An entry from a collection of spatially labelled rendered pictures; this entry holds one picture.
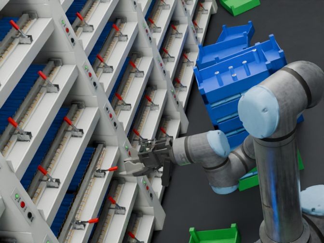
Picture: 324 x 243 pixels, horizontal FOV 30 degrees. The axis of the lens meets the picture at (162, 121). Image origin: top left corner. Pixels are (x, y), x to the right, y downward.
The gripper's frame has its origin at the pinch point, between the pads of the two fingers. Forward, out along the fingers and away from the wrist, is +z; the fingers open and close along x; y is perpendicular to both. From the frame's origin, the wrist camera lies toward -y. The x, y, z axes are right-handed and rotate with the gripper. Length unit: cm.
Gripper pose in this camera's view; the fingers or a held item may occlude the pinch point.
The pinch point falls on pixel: (125, 168)
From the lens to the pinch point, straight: 207.8
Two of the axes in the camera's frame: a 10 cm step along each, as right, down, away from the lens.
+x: -1.8, 6.0, -7.8
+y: -3.9, -7.7, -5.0
